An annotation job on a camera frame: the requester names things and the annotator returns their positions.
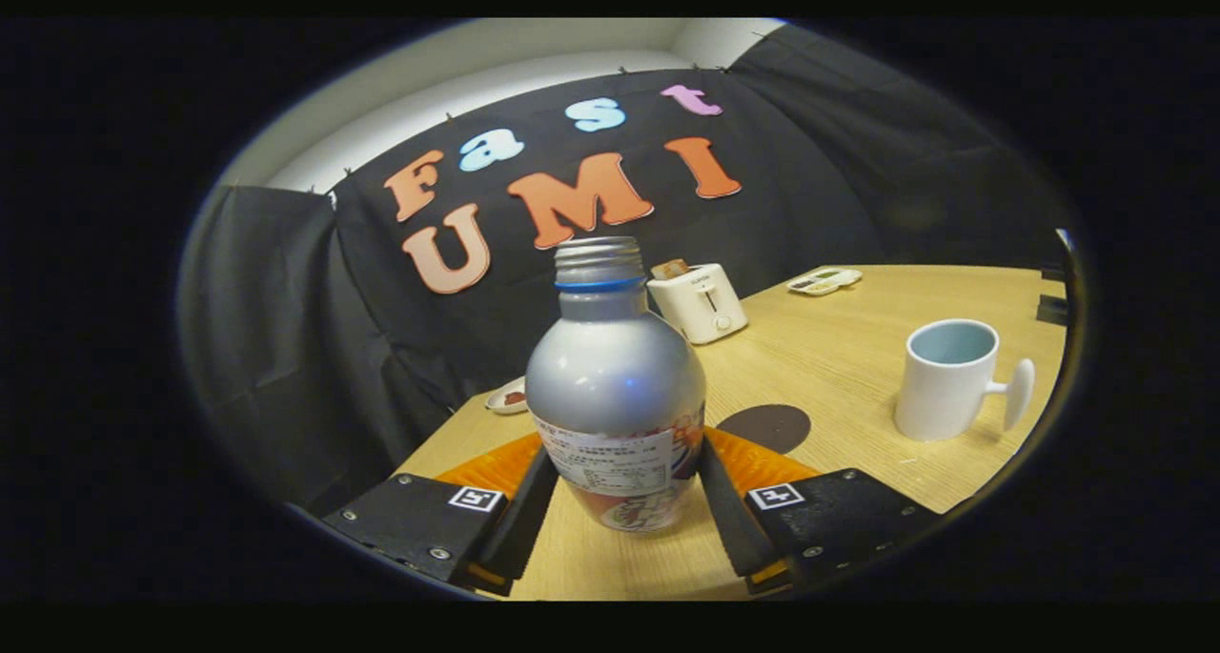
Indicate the toast slices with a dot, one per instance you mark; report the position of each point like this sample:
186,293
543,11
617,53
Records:
669,269

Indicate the large black block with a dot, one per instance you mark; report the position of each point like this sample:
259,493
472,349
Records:
1051,310

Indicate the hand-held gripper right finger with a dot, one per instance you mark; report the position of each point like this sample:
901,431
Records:
729,529

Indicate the silver juice bottle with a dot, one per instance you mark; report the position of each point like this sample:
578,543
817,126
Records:
615,377

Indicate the brown food pieces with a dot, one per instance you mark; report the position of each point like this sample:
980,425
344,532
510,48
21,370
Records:
515,398

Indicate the white cup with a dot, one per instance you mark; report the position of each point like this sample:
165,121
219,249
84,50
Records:
939,396

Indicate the white plate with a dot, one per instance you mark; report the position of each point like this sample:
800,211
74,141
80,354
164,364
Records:
496,400

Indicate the white compartment tray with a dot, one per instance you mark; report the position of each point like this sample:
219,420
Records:
825,281

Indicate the round brown coaster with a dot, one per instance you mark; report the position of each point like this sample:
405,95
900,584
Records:
767,426

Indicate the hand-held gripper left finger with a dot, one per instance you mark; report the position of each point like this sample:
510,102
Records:
524,529

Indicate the white toaster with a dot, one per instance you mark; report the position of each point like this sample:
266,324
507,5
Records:
701,310

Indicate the black backdrop cloth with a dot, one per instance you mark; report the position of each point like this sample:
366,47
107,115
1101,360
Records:
305,348

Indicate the small black block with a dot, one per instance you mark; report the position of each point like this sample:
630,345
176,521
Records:
1053,273

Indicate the wooden table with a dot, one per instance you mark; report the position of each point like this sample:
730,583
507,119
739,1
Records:
839,481

